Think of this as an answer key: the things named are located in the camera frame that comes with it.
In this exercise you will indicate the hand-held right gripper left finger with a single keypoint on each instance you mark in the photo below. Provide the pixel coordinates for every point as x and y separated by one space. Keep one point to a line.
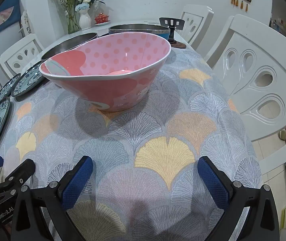
76 184

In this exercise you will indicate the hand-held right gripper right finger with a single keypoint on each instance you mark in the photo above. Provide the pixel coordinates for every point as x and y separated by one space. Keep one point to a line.
213 184

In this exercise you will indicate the pink polka dot bowl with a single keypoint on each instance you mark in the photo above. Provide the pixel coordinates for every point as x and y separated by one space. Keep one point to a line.
122 90

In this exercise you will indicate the steel bowl red outside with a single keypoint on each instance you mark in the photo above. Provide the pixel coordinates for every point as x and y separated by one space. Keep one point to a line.
67 44

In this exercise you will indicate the steel bowl blue outside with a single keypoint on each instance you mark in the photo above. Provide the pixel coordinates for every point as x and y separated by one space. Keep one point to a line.
138 29

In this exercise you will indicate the grey fan pattern tablecloth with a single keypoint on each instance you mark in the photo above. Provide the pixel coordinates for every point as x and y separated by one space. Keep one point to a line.
158 125

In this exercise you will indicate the white carved dining chair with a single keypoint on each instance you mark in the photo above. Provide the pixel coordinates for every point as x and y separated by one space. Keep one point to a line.
12 55
195 22
258 50

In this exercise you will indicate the round wooden coaster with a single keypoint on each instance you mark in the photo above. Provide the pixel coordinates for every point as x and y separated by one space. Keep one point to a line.
179 45

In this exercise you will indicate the floral patterned box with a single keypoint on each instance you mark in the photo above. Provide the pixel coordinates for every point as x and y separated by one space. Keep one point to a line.
25 21

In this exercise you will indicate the clear glass vase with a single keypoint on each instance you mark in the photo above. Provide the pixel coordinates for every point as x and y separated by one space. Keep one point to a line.
72 23

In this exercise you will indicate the white ceramic vase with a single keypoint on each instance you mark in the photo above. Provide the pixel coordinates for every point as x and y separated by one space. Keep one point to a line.
85 21

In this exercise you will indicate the black phone stand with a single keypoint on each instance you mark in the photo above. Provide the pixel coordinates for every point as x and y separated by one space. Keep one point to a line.
171 23

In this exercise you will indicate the red lidded teacup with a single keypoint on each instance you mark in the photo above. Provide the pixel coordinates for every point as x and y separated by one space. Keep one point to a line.
102 18

